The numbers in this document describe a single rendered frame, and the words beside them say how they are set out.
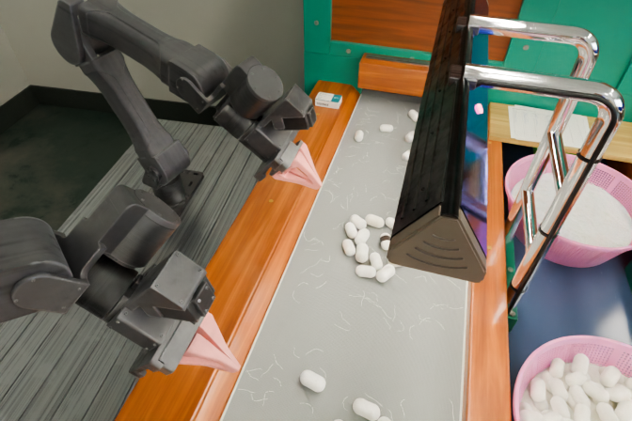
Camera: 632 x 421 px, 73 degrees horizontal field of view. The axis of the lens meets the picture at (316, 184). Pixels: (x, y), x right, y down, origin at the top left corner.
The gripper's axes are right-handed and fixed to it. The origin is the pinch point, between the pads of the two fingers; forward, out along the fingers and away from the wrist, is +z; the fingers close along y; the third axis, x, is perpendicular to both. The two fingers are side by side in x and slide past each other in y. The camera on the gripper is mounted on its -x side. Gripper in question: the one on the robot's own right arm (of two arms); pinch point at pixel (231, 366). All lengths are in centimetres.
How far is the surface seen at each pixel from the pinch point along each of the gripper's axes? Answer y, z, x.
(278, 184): 39.8, -1.1, 13.5
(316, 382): 4.9, 12.9, 2.0
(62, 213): 73, -41, 147
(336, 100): 71, 1, 10
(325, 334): 13.0, 13.6, 4.1
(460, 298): 25.1, 28.3, -8.1
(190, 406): -2.8, 1.5, 10.8
